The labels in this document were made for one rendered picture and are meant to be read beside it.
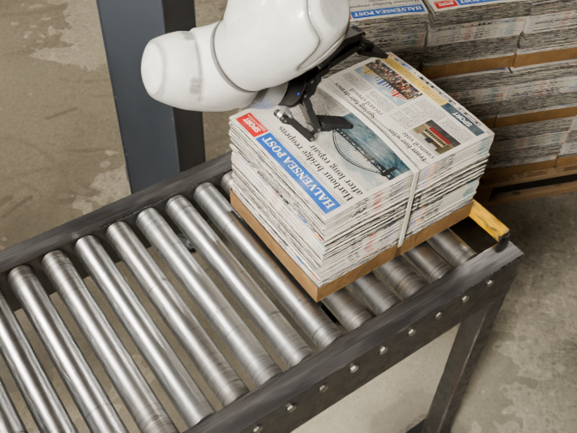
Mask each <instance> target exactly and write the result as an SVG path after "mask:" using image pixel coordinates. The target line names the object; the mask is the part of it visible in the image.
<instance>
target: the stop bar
mask: <svg viewBox="0 0 577 433"><path fill-rule="evenodd" d="M472 199H473V200H474V203H473V205H472V208H471V213H470V215H469V217H470V218H472V219H473V220H474V221H475V222H476V223H477V224H479V225H480V226H481V227H482V228H483V229H484V230H486V231H487V232H488V233H489V234H490V235H491V236H493V237H494V238H495V239H496V240H497V241H498V242H501V241H504V240H506V238H508V237H509V236H510V234H511V230H510V229H509V228H508V227H506V226H505V225H504V224H503V223H502V222H500V221H499V220H498V219H497V218H496V217H495V216H493V215H492V214H491V213H490V212H489V211H487V210H486V209H485V208H484V207H482V206H481V205H480V204H479V203H478V202H477V201H476V200H475V199H474V198H472Z"/></svg>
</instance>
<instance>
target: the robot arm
mask: <svg viewBox="0 0 577 433"><path fill-rule="evenodd" d="M349 23H350V6H349V0H228V5H227V7H226V10H225V13H224V17H223V20H221V21H219V22H216V23H213V24H210V25H207V26H203V27H195V28H193V29H191V31H189V32H188V31H177V32H173V33H170V34H164V35H162V36H159V37H157V38H154V39H152V40H151V41H150V42H149V43H148V44H147V45H146V47H145V50H144V53H143V59H142V65H141V72H142V78H143V83H144V86H145V88H146V90H147V92H148V94H149V95H150V96H151V97H152V98H154V99H156V100H157V101H159V102H162V103H164V104H167V105H169V106H171V107H177V108H180V109H185V110H191V111H199V112H226V111H230V110H233V109H235V108H242V109H249V108H252V109H271V108H273V107H275V106H282V107H281V109H277V110H275V111H274V113H273V114H274V115H275V116H276V117H277V118H278V119H279V120H280V121H281V122H282V123H283V124H286V125H291V126H292V127H293V128H295V129H296V130H297V131H298V132H299V133H300V134H301V135H302V136H303V137H304V138H305V139H306V140H308V141H309V142H312V141H313V140H314V135H315V133H316V132H317V133H319V132H320V131H331V130H332V129H350V128H351V126H352V125H351V124H350V123H349V122H348V121H347V120H346V119H345V118H343V117H342V116H331V115H316V114H315V112H314V110H313V104H312V102H311V100H310V97H311V96H312V95H314V94H315V91H316V88H317V86H318V85H319V83H320V81H321V79H322V78H321V77H322V76H324V75H326V74H327V73H329V72H330V68H332V67H334V66H335V65H337V64H339V63H340V62H342V61H343V60H345V59H346V58H348V57H349V56H351V55H352V54H354V53H355V52H356V53H358V54H359V55H362V56H368V57H373V58H384V59H387V58H388V56H389V55H388V54H387V53H386V52H384V51H383V50H381V49H380V48H379V47H378V46H375V45H374V44H373V43H372V42H371V41H369V40H365V39H363V38H364V37H365V35H366V33H365V32H364V31H362V30H361V29H360V28H358V27H357V26H356V25H352V26H349ZM318 67H320V68H321V69H320V70H319V68H318ZM297 105H299V107H300V109H301V111H302V113H303V116H304V118H305V120H306V123H307V124H308V126H307V128H305V127H304V126H303V125H302V124H300V123H299V122H298V121H297V120H296V119H295V118H294V117H293V115H292V112H291V111H290V108H292V107H296V106H297Z"/></svg>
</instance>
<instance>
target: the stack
mask: <svg viewBox="0 0 577 433"><path fill-rule="evenodd" d="M349 6H350V23H349V26H352V25H356V26H357V27H358V28H360V29H361V30H362V31H364V32H365V33H366V35H365V37H364V38H363V39H365V40H369V41H371V42H372V43H373V44H374V45H375V46H378V47H379V48H380V49H381V50H383V51H384V52H392V53H393V54H394V55H396V56H397V57H399V58H401V59H402V60H403V61H404V62H406V63H407V64H409V65H410V66H412V67H413V68H414V69H418V67H419V65H421V67H422V68H423V67H429V66H435V65H441V64H452V63H458V62H465V61H471V60H478V59H485V58H498V57H505V56H512V55H514V54H515V53H517V54H518V55H521V54H527V53H534V52H547V51H554V50H560V49H567V48H573V47H577V0H349ZM370 58H372V57H368V56H362V55H359V54H358V53H356V52H355V53H354V54H352V55H351V56H349V57H348V58H346V59H345V60H343V61H342V62H340V63H339V64H337V65H335V66H334V67H332V68H330V72H329V73H327V74H326V75H324V76H322V77H321V78H322V79H321V82H322V81H323V80H325V79H326V78H327V77H329V76H332V75H334V74H336V73H338V72H339V71H342V70H345V69H347V68H349V67H351V66H353V65H355V64H359V63H360V62H362V61H365V60H367V59H370ZM429 80H430V81H431V82H432V83H434V84H435V85H436V86H437V87H439V88H440V89H442V90H443V91H444V92H445V93H447V94H448V95H450V96H451V97H452V98H453V99H454V100H455V101H456V102H458V103H459V104H460V105H461V106H463V107H464V108H465V109H467V110H468V111H469V112H470V113H472V114H473V115H474V116H475V117H477V118H478V119H479V120H485V119H495V116H496V117H497V118H502V117H507V116H514V115H519V114H525V113H535V112H541V111H547V110H554V109H560V108H566V107H577V58H573V59H567V60H561V61H555V62H549V63H543V64H532V65H526V66H520V67H513V66H512V67H507V68H501V69H495V70H484V71H478V72H471V73H464V74H458V75H452V76H441V77H435V78H429ZM490 130H491V131H492V132H493V133H494V134H495V135H494V139H493V140H494V141H493V143H492V144H491V145H490V149H489V150H488V152H489V153H490V155H489V158H487V159H488V160H489V161H488V163H487V164H486V167H485V170H489V169H495V168H505V167H511V166H517V165H523V164H528V163H534V162H544V161H548V160H554V159H556V157H557V156H559V157H560V158H562V157H568V156H577V115H576V116H573V117H567V118H561V119H551V120H545V121H538V122H533V123H527V124H521V125H510V126H504V127H498V128H492V129H490ZM560 158H559V159H560ZM570 174H577V163H575V164H570V165H565V166H560V167H557V168H546V169H541V170H536V171H531V172H525V173H521V174H511V175H504V176H499V177H494V178H488V179H483V180H479V185H478V186H477V189H476V192H477V193H475V195H474V196H473V198H474V199H475V200H476V201H477V202H478V203H479V204H480V205H481V206H482V207H487V206H491V205H497V204H506V203H511V202H516V201H521V200H527V199H531V198H541V197H546V196H551V195H556V194H561V193H566V192H575V191H577V181H575V182H570V183H565V184H560V185H554V186H546V187H540V188H535V189H530V190H524V191H519V192H510V193H505V194H500V195H495V196H490V195H491V193H492V190H493V188H494V187H499V186H508V185H513V184H519V183H524V182H529V181H534V180H544V179H549V178H555V177H560V176H565V175H570Z"/></svg>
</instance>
